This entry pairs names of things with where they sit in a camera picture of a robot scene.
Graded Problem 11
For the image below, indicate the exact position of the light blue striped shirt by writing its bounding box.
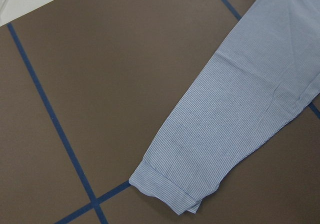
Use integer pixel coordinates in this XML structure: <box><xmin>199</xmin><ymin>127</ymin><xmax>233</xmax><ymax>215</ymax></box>
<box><xmin>129</xmin><ymin>0</ymin><xmax>320</xmax><ymax>214</ymax></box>

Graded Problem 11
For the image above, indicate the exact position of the brown paper table mat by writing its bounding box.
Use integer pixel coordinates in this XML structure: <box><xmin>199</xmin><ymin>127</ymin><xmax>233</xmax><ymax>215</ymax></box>
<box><xmin>0</xmin><ymin>0</ymin><xmax>320</xmax><ymax>224</ymax></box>

